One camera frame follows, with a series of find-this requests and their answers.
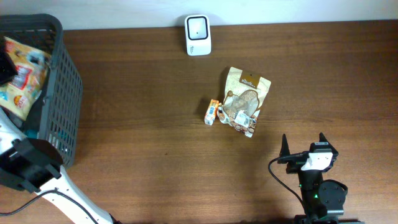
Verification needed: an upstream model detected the dark grey plastic basket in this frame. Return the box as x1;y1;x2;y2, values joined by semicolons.
1;14;83;168

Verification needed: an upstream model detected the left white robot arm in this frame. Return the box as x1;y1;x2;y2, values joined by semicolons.
1;36;115;223

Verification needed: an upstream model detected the white barcode scanner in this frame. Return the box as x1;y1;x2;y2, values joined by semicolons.
184;14;211;56

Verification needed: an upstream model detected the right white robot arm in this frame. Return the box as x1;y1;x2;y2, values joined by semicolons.
277;133;348;223

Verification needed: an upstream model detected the beige snack pouch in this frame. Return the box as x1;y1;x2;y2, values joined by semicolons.
217;67;271;138

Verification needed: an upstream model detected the blue mouthwash bottle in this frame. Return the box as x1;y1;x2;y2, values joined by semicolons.
24;129;39;139

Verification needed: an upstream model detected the small orange box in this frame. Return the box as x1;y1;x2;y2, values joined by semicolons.
204;100;220;126

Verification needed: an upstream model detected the yellow wet wipes pack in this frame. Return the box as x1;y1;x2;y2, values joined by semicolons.
1;37;51;121

